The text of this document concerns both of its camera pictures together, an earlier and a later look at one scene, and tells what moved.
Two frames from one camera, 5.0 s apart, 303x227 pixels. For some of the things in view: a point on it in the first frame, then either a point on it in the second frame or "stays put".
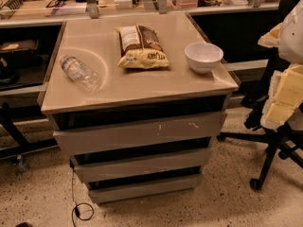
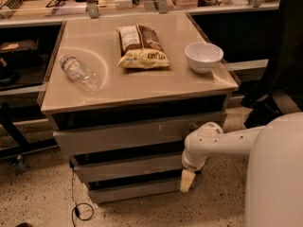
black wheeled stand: (24, 147) stays put
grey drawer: (100, 170) stays put
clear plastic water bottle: (81, 73) stays put
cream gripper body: (292, 40) to (190, 163)
